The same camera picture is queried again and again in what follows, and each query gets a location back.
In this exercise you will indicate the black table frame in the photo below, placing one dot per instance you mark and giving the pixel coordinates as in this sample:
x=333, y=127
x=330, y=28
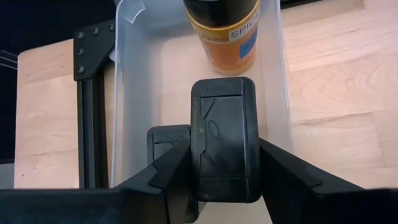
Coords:
x=91, y=46

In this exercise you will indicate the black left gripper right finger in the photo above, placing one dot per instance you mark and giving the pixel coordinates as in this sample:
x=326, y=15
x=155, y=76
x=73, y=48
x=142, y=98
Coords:
x=286, y=183

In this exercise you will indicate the orange spice bottle black lid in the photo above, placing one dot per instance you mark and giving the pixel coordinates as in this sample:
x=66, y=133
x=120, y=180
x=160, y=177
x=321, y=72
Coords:
x=230, y=53

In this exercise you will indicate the clear plastic bin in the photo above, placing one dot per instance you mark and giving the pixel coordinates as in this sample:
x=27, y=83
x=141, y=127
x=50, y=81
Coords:
x=140, y=77

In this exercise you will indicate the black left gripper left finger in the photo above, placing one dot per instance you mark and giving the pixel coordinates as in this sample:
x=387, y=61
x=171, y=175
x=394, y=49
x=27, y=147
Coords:
x=174, y=180

